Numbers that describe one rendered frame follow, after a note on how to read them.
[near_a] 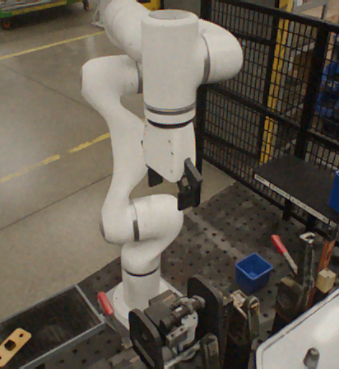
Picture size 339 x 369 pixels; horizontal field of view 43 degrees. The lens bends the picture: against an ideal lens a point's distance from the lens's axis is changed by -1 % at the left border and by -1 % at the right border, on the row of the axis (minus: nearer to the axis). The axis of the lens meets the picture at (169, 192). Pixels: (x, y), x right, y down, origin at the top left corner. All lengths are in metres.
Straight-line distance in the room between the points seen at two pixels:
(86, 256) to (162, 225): 1.66
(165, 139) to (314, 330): 0.69
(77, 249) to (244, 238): 1.33
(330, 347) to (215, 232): 0.85
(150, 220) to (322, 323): 0.52
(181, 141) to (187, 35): 0.16
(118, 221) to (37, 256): 1.77
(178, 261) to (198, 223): 0.25
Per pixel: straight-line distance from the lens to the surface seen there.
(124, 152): 1.11
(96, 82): 1.07
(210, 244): 1.81
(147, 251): 1.25
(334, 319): 1.23
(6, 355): 0.96
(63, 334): 0.96
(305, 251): 1.11
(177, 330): 0.94
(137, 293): 1.36
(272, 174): 1.66
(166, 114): 0.68
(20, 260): 2.88
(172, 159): 0.71
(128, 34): 0.81
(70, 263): 2.78
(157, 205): 1.17
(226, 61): 0.68
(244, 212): 1.99
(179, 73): 0.65
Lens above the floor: 1.91
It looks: 36 degrees down
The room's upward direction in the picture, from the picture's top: straight up
